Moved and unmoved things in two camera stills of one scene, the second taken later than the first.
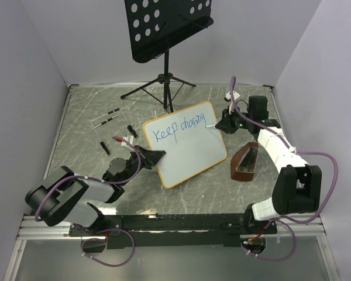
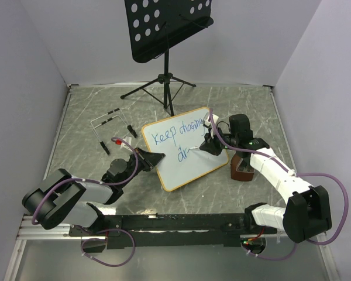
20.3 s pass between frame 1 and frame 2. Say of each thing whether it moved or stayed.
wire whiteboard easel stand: stayed
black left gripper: stayed
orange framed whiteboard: stayed
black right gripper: moved
